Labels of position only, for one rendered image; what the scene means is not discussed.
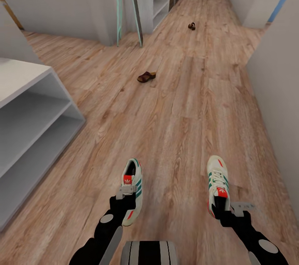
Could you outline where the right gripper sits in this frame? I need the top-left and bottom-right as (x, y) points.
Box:
(212, 204), (252, 238)

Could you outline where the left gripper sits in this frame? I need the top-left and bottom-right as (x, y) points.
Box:
(110, 193), (136, 215)

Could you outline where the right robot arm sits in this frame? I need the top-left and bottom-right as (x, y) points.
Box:
(212, 202), (289, 265)

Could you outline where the sandal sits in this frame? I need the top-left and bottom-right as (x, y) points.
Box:
(137, 72), (156, 83)
(188, 24), (196, 31)

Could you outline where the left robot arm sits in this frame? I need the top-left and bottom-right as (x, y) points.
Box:
(69, 185), (138, 265)

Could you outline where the gym shoe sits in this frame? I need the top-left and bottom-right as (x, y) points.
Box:
(207, 155), (230, 217)
(121, 158), (143, 226)

